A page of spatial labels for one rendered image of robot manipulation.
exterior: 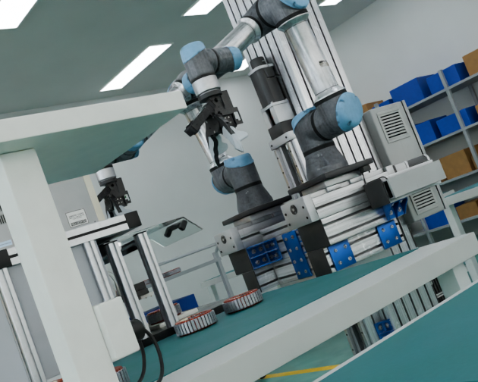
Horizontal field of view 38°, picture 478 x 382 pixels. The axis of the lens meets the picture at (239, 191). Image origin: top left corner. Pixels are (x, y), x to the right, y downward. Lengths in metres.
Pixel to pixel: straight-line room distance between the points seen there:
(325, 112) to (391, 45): 7.17
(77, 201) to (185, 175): 7.10
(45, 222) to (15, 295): 0.72
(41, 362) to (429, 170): 1.41
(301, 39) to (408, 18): 6.99
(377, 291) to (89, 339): 0.59
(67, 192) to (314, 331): 1.04
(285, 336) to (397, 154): 1.64
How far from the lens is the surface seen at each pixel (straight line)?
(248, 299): 1.87
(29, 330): 1.81
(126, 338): 1.10
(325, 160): 2.34
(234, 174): 2.76
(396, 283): 1.44
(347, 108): 2.27
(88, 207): 2.09
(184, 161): 9.21
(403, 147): 2.79
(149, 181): 8.82
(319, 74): 2.30
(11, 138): 1.05
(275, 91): 2.66
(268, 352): 1.18
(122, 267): 1.95
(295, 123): 2.38
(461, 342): 0.69
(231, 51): 2.07
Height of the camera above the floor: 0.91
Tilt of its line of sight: 5 degrees up
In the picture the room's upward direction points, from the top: 21 degrees counter-clockwise
